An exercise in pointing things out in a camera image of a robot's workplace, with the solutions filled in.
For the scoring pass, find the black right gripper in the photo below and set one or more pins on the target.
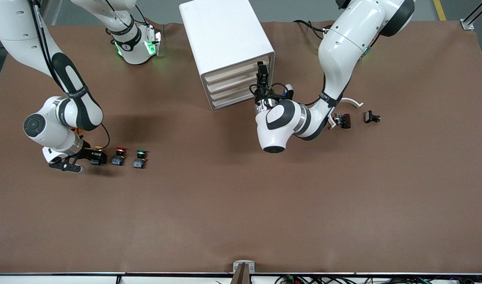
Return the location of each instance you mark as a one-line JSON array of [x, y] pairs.
[[88, 153]]

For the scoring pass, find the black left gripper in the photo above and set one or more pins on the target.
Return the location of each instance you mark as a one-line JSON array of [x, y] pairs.
[[260, 93]]

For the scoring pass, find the yellow push button switch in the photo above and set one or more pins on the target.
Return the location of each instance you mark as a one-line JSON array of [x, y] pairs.
[[99, 149]]

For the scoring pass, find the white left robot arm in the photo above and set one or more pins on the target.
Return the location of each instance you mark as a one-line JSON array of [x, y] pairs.
[[343, 51]]

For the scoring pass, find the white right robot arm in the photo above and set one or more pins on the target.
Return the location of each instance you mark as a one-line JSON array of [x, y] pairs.
[[63, 114]]

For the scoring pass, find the orange cube block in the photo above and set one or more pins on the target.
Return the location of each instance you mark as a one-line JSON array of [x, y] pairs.
[[80, 130]]

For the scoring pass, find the white curved plastic piece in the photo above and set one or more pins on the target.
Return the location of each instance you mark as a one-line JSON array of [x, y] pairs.
[[353, 101]]

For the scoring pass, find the small brown electrical component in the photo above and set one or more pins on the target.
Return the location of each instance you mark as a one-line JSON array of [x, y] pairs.
[[345, 120]]

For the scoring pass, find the small black electrical component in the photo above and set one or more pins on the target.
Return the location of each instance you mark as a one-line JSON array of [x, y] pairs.
[[370, 116]]

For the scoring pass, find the red push button switch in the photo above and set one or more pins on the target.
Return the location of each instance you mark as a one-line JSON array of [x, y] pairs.
[[118, 160]]

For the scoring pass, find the green push button switch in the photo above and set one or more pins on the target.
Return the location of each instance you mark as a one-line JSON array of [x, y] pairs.
[[140, 162]]

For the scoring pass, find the white table edge rail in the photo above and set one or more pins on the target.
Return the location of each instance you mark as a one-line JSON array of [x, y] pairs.
[[67, 280]]

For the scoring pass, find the metal table edge bracket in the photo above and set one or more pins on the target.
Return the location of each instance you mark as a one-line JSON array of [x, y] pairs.
[[237, 266]]

